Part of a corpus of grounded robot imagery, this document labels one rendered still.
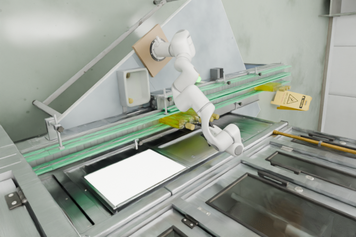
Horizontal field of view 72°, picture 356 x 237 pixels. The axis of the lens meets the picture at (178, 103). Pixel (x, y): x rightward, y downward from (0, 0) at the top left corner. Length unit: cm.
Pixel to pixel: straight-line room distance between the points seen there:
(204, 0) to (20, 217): 185
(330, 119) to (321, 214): 642
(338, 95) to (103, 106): 644
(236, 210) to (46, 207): 75
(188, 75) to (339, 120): 648
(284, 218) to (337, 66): 629
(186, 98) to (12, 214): 80
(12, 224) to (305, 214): 96
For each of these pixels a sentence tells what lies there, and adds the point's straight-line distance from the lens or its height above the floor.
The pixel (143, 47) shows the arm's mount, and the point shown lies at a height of 77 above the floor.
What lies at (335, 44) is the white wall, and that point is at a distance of 719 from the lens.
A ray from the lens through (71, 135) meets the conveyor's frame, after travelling 138.
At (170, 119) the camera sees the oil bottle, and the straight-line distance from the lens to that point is 154.
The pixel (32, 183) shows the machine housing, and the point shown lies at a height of 154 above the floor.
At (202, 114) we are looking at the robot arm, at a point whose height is 139.
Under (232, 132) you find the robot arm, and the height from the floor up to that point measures 151.
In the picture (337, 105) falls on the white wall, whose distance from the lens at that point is 737.
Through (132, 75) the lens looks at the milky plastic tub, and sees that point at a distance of 160.
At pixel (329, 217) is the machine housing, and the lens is 117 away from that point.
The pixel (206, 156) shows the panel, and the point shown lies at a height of 131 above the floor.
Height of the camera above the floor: 212
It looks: 46 degrees down
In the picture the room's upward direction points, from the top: 103 degrees clockwise
